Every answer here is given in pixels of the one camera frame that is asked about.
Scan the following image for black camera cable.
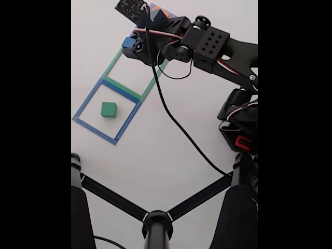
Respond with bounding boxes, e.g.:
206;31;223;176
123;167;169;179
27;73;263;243
144;5;233;177

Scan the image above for red table clamp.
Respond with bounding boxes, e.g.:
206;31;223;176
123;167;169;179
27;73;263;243
234;135;254;151

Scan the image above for purple tape square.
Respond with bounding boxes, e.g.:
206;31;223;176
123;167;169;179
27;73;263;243
129;2;184;42

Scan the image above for green cube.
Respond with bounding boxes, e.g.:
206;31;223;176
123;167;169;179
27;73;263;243
100;102;117;118

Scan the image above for black gripper camera board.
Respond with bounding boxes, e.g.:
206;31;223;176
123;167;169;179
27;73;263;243
115;0;150;22

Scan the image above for thin black cable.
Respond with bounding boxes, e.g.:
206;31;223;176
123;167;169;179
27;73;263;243
93;235;128;249

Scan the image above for blue tape square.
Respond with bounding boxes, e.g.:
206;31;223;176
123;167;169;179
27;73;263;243
72;77;143;146

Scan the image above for green tape square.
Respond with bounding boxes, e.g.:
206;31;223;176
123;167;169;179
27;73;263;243
101;46;169;102

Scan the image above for black tripod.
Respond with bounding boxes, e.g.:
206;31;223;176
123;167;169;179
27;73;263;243
71;153;258;249

